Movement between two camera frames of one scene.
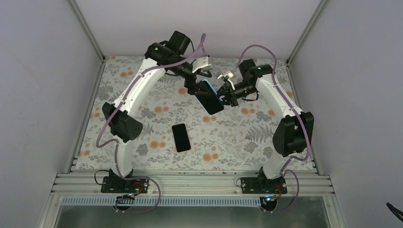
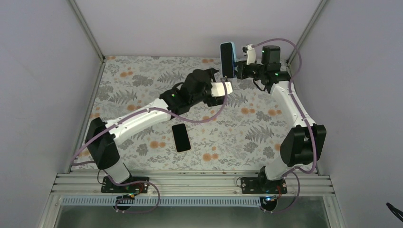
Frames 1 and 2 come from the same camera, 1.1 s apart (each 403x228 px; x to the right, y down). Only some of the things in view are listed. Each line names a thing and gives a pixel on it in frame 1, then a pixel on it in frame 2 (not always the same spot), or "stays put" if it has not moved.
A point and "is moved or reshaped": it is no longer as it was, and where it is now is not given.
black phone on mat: x=181 y=137 stays put
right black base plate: x=263 y=185 stays put
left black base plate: x=118 y=185 stays put
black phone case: x=208 y=97 is moved or reshaped
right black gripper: x=232 y=98 → x=241 y=73
